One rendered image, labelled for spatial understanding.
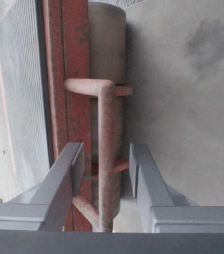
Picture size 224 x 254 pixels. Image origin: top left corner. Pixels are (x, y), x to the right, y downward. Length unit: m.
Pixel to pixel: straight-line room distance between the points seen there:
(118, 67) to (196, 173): 0.15
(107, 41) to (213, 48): 0.11
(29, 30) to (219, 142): 0.21
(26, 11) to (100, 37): 0.07
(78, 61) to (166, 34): 0.11
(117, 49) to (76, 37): 0.07
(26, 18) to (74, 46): 0.05
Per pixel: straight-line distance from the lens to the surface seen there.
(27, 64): 0.21
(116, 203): 0.30
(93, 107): 0.22
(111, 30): 0.23
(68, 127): 0.18
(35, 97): 0.19
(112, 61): 0.22
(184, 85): 0.21
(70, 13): 0.18
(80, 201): 0.20
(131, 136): 0.27
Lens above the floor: 0.20
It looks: 38 degrees down
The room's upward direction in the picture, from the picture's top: 102 degrees counter-clockwise
